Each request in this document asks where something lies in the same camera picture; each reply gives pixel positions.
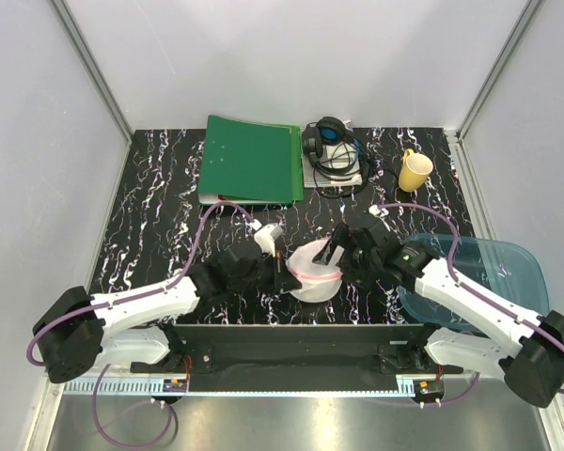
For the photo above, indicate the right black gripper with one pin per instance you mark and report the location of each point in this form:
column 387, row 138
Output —
column 343, row 238

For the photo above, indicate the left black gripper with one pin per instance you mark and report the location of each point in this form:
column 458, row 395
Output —
column 289, row 281

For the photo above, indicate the white pink mesh laundry bag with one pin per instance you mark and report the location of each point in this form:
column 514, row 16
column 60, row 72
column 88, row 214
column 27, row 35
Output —
column 319, row 283

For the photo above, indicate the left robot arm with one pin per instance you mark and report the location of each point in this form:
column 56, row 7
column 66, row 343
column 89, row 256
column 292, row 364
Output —
column 81, row 332

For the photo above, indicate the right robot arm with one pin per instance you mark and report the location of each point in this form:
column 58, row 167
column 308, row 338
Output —
column 516, row 345

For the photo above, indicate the grey book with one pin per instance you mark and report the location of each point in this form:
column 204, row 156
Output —
column 331, row 157

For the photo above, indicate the yellow mug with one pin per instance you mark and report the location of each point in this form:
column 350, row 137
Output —
column 415, row 170

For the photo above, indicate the black blue headphones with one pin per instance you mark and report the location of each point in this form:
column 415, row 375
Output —
column 365, row 161

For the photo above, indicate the green folder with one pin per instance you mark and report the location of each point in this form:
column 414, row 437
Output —
column 250, row 163

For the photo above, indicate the blue transparent plastic bin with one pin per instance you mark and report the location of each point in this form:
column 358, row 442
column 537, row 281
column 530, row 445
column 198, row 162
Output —
column 504, row 268

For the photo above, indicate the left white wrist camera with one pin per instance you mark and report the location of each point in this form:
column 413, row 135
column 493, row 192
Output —
column 266, row 236

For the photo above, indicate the white slotted cable duct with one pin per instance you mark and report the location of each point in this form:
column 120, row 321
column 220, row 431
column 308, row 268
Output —
column 115, row 386

